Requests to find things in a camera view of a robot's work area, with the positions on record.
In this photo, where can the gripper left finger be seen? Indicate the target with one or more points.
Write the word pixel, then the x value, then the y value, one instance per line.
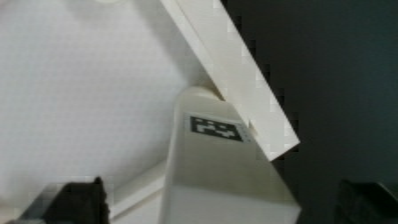
pixel 75 206

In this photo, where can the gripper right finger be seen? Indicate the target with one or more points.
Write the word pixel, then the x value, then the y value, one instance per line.
pixel 366 205

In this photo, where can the white leg with tag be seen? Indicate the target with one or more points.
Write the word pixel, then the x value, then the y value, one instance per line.
pixel 224 188

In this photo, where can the white desk top tray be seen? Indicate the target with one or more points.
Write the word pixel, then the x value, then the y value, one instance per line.
pixel 99 58

